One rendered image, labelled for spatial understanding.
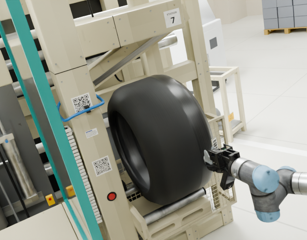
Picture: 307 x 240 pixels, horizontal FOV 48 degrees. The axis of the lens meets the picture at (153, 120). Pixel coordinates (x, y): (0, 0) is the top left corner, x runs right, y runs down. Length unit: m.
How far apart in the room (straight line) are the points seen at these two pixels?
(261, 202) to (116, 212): 0.74
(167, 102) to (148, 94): 0.09
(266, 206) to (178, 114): 0.51
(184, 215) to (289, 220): 1.38
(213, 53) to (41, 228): 4.76
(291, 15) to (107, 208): 7.82
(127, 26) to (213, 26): 3.99
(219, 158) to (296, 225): 1.74
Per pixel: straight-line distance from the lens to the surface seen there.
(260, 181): 1.07
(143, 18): 1.74
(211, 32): 5.57
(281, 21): 9.06
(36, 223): 1.22
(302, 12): 8.82
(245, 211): 3.02
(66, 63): 1.36
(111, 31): 1.68
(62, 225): 1.15
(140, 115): 1.39
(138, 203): 1.94
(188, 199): 1.69
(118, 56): 1.84
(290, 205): 3.07
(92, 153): 1.47
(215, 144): 1.50
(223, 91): 3.79
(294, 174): 1.23
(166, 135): 1.37
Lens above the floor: 1.90
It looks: 22 degrees down
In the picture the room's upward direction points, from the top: 13 degrees counter-clockwise
